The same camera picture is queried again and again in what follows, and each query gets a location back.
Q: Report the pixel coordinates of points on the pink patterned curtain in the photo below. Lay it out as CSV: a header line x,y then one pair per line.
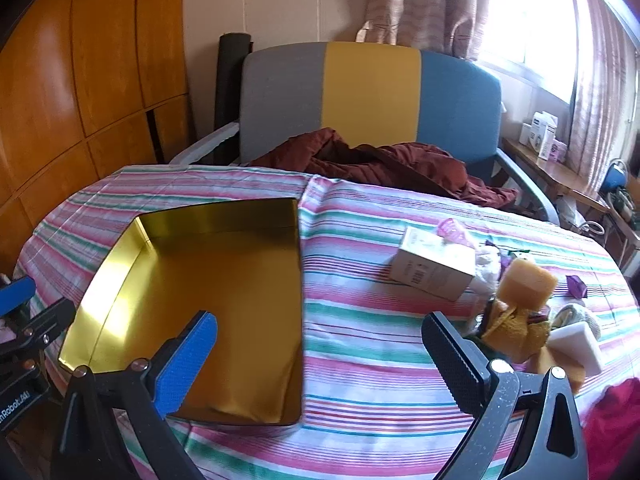
x,y
451,27

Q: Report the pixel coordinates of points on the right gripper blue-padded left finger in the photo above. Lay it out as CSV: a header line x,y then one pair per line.
x,y
176,365

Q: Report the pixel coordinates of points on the blue bag on desk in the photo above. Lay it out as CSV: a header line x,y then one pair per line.
x,y
615,177

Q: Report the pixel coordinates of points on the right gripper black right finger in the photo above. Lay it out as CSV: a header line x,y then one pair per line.
x,y
462,365

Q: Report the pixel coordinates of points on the gold rectangular tin box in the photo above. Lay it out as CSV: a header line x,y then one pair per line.
x,y
239,261

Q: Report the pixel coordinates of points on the black rolled mat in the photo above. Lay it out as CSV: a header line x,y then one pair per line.
x,y
233,49

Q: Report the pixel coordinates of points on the purple origami paper piece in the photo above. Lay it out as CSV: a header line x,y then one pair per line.
x,y
576,287

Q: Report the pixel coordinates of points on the yellow knitted hat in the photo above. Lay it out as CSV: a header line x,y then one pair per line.
x,y
517,333

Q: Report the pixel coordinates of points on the white product boxes on desk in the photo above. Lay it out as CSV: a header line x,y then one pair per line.
x,y
539,135

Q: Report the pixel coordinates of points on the white plastic bag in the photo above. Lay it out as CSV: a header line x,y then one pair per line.
x,y
488,268

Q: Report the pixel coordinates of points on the wooden side desk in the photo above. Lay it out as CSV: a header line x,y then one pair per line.
x,y
560,179

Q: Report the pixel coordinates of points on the orange wooden wall panel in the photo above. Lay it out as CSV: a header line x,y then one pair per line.
x,y
87,87

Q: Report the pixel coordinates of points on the white medicine carton box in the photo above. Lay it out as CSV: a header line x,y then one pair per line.
x,y
428,262

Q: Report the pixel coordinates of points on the white melamine sponge block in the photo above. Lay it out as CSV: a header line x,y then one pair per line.
x,y
578,343

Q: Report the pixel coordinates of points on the striped pink green bedsheet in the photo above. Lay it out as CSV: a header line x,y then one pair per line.
x,y
374,405

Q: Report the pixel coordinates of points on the cream sock ball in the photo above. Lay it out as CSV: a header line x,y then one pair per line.
x,y
576,313

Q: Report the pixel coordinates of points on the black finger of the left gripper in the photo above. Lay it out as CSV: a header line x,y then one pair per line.
x,y
43,329

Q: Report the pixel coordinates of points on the red cloth at edge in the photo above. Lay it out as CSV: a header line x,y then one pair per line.
x,y
612,433

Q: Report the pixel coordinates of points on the pink hair roller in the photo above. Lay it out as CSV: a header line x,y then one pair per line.
x,y
454,232

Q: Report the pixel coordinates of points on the maroon crumpled cloth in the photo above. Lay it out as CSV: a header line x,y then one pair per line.
x,y
410,166

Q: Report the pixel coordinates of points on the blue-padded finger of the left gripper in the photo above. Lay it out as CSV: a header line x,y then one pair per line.
x,y
16,293

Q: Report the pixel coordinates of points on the yellow cube sponge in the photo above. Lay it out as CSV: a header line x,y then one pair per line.
x,y
525,285

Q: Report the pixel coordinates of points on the grey yellow blue armchair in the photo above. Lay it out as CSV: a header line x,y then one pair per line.
x,y
373,94

